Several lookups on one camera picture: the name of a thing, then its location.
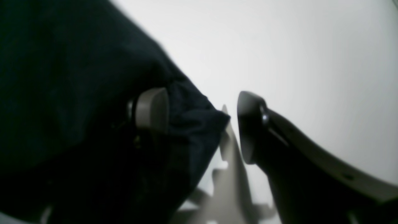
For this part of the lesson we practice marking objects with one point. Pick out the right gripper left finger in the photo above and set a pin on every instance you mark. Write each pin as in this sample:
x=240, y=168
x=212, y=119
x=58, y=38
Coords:
x=149, y=115

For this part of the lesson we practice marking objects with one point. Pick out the black T-shirt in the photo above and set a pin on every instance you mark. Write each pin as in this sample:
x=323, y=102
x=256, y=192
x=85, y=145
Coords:
x=68, y=68

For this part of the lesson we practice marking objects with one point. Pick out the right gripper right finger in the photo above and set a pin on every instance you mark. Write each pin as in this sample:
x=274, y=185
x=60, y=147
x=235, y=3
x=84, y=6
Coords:
x=308, y=184

